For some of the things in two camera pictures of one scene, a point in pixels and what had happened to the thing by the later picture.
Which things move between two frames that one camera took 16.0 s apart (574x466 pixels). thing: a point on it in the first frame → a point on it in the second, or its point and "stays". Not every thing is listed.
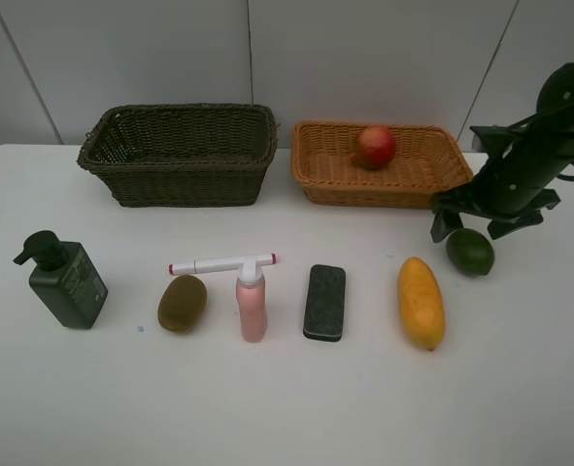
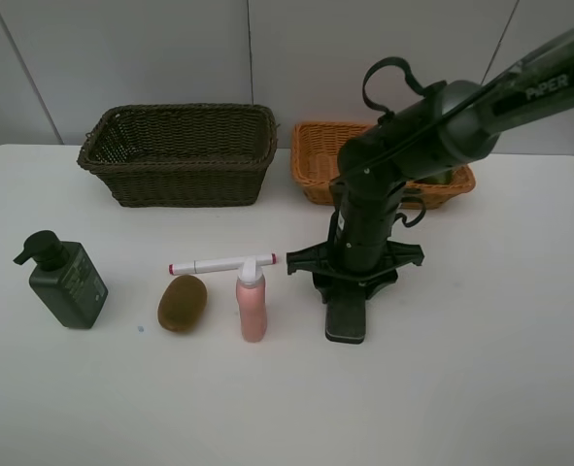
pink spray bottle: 251,298 stays
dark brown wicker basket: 182,154 stays
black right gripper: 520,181 → 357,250
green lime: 470,251 → 442,178
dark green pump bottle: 67,281 stays
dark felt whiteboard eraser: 323,316 → 346,320
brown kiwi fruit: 183,303 stays
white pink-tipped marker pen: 220,264 stays
